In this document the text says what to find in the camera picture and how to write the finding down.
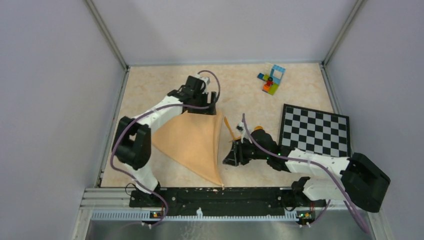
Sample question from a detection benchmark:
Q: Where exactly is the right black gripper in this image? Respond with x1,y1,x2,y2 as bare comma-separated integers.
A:
223,137,269,166

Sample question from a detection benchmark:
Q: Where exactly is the peach cloth napkin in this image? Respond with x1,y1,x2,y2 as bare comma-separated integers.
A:
152,110,224,187

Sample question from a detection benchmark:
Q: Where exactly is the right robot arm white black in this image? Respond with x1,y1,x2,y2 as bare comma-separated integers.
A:
222,129,391,213

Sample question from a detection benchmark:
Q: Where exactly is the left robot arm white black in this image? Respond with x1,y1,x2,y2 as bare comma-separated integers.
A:
112,74,219,207

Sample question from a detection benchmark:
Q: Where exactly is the orange plastic knife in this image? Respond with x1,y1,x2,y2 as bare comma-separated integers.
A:
223,116,237,141

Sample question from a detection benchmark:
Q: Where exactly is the colourful toy brick model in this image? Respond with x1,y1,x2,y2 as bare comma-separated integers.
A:
257,64,286,96

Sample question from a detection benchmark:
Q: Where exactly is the black white checkerboard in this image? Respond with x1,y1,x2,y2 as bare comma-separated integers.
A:
278,103,352,157

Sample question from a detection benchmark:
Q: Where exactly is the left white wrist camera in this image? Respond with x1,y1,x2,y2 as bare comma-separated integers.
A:
194,74,211,88

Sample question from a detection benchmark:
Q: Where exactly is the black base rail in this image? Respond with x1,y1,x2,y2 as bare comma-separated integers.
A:
129,187,327,217

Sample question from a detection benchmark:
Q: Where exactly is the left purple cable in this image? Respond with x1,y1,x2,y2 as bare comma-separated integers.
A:
109,69,222,229

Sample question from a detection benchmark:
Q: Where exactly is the aluminium frame profile front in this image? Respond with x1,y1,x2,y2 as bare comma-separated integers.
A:
80,187,379,223

